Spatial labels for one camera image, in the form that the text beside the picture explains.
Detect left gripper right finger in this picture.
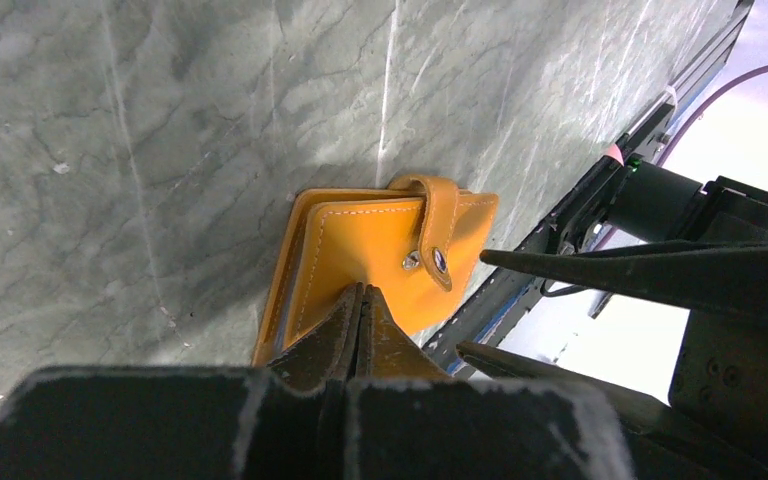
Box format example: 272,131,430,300
347,286,635,479

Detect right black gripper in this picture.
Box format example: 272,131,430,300
456,163,768,479

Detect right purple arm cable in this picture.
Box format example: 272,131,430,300
589,60,768,253

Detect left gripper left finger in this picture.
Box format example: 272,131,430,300
0,284,363,479

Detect aluminium extrusion rail frame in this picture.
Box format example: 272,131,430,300
667,0,755,130

